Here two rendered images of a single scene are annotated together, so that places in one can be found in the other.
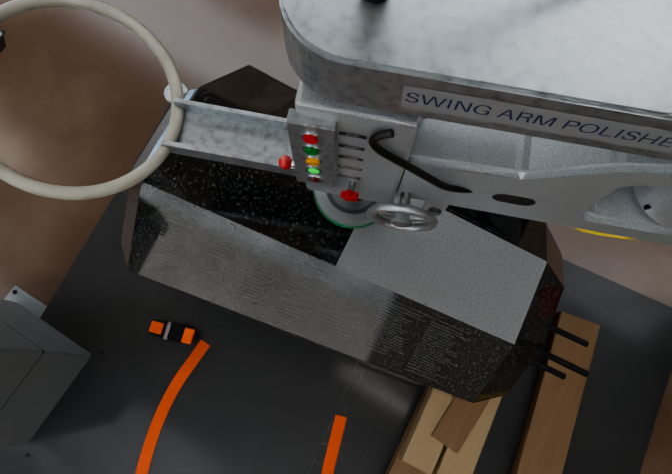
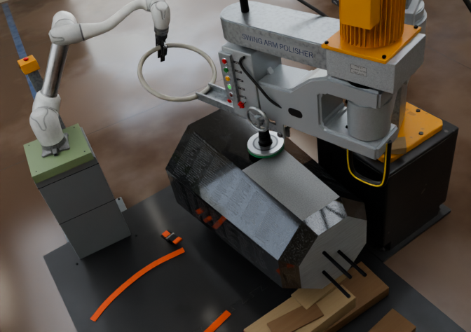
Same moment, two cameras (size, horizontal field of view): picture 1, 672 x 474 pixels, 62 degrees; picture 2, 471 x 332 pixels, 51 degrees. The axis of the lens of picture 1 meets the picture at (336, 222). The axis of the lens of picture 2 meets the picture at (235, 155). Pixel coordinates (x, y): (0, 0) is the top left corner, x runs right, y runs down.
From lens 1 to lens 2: 1.89 m
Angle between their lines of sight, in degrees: 39
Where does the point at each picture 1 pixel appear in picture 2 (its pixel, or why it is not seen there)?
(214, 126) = (218, 95)
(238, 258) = (207, 164)
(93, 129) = not seen: hidden behind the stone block
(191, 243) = (193, 155)
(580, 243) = (430, 284)
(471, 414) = (296, 323)
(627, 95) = (291, 33)
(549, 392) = not seen: outside the picture
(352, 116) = (234, 50)
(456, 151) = (273, 82)
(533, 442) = not seen: outside the picture
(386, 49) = (238, 19)
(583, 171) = (303, 85)
